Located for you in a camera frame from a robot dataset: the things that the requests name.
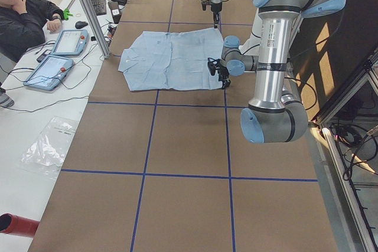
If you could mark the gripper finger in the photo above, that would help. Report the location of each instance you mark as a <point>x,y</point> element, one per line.
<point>216,19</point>
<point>226,84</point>

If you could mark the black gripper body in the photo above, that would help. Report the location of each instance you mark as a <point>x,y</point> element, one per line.
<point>221,72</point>
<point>216,9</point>

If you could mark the light blue button shirt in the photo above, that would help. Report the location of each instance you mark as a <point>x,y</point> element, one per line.
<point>162,60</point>

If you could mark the black labelled box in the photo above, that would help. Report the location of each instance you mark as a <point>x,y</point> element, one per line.
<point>115,11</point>

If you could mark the black keyboard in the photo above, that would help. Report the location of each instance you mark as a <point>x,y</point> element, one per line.
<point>99,6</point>

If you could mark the black computer mouse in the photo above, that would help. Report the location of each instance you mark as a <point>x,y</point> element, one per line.
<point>80,24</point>

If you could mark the upper blue teach pendant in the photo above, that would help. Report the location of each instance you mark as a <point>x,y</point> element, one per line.
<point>70,43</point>

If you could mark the blue teach pendant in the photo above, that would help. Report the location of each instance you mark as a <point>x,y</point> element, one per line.
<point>49,73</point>
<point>70,43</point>

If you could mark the green plastic toy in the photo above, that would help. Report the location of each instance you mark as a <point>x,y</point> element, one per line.
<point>67,14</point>

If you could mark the lower blue teach pendant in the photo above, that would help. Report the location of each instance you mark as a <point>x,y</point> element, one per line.
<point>49,73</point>

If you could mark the clear plastic bag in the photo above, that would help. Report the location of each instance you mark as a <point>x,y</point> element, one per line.
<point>47,153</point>

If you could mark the seated person in black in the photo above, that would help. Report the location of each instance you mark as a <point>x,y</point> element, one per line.
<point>22,23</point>

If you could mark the red cylinder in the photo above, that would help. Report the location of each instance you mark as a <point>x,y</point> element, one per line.
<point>19,226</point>

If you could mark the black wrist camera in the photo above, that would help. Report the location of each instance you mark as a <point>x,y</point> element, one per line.
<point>205,4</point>
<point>213,65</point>

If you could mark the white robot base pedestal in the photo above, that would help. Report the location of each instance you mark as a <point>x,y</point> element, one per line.
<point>251,46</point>

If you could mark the aluminium frame post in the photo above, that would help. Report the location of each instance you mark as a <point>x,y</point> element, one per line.
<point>95,26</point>

